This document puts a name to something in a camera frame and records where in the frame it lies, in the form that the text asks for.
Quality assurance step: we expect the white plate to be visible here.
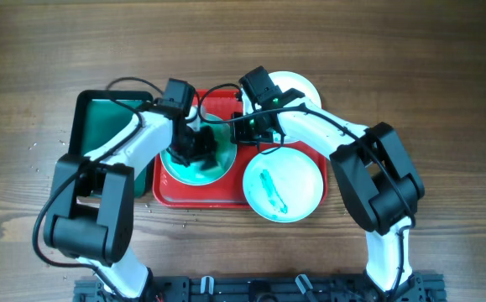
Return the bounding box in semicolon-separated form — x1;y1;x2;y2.
159;107;237;185
242;71;322;144
243;147;325;223

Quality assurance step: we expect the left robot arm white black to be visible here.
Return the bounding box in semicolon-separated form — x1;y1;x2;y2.
32;100;206;301

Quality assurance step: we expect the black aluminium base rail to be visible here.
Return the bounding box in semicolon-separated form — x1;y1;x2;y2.
72;272;447;302

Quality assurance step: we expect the green sponge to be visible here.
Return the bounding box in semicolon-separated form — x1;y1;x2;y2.
200;157;218;170

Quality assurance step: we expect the black tray green water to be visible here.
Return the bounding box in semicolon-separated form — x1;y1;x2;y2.
67;90;154;197

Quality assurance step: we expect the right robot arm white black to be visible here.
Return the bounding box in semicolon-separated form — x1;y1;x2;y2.
230;89;425;301

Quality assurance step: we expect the red plastic tray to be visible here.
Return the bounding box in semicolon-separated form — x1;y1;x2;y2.
152;88;328;210

